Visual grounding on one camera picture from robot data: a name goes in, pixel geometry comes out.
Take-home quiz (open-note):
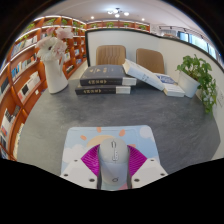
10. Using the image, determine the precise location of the orange wooden shelf unit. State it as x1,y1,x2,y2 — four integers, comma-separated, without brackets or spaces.
0,14,151,161

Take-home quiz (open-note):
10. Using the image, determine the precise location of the thick dark hardcover book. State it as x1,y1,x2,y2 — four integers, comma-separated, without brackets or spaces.
79,64,138,87

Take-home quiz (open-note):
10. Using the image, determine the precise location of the green potted plant white pot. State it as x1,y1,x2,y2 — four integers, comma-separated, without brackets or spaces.
175,54,218,116

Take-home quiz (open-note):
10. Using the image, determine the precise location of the tan upholstered chair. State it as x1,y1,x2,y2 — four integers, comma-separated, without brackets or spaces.
95,44,127,66
135,48,166,75

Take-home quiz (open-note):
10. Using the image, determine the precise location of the pastel cartoon print mouse pad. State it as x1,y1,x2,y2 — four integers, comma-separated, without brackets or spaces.
60,125,158,178

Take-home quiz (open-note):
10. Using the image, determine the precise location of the white vase with pink flowers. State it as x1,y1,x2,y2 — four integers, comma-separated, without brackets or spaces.
35,27,75,95

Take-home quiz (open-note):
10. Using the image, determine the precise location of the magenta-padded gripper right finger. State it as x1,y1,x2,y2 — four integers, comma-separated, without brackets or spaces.
127,144,169,190

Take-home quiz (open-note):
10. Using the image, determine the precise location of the white paperback book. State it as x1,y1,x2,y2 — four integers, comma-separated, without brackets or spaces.
121,58,166,92

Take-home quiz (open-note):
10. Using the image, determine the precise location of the window with dark frame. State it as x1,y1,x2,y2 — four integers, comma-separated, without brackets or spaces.
178,30,218,59

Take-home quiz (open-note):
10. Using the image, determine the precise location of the ceiling lamp with round bulbs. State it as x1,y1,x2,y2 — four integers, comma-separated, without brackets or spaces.
107,7,130,18

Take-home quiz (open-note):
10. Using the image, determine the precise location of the thin dark hardcover book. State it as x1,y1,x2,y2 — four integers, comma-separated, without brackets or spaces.
74,83,132,96

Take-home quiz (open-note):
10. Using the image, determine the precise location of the blue and white book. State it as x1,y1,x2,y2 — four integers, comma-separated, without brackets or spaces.
154,73,186,98

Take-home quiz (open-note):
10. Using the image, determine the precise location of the white computer mouse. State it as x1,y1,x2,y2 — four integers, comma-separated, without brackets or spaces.
97,137,130,191

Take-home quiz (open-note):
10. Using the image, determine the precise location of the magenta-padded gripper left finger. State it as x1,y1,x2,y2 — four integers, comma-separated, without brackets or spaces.
59,143,101,190

